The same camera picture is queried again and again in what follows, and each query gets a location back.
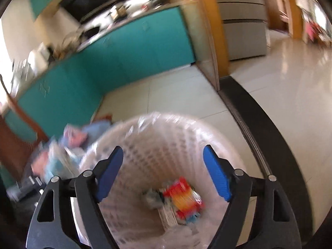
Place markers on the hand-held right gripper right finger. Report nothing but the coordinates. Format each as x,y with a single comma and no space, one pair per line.
217,176

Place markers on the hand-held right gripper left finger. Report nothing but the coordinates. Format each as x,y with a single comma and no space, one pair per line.
107,176

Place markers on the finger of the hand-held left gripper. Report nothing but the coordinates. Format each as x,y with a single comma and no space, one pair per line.
28,186

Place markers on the red printed bag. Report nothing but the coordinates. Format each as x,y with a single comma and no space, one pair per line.
182,199

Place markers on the white plastic mesh basket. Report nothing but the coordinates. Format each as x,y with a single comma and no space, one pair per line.
155,160

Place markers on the white and blue ointment box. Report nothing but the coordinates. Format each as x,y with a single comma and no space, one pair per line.
167,216

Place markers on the white plastic waste basket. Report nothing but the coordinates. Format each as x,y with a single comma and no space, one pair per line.
181,238

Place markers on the light blue crumpled wrapper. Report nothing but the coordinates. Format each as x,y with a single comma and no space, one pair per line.
58,162

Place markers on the blue striped seat cushion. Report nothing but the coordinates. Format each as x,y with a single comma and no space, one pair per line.
98,130

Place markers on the pink printed plastic bag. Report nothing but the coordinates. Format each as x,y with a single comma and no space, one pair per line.
75,134

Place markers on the black door threshold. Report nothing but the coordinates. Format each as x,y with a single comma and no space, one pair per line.
259,124

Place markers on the teal kitchen base cabinet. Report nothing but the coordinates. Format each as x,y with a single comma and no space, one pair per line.
116,57

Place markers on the wooden framed glass door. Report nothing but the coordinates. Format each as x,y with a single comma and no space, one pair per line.
207,44

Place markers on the silver refrigerator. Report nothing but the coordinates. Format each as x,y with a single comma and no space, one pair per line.
241,31

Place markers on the pink hanging cloth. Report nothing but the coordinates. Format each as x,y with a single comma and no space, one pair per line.
312,31

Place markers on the wooden door frame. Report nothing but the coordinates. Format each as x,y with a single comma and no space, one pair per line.
293,10

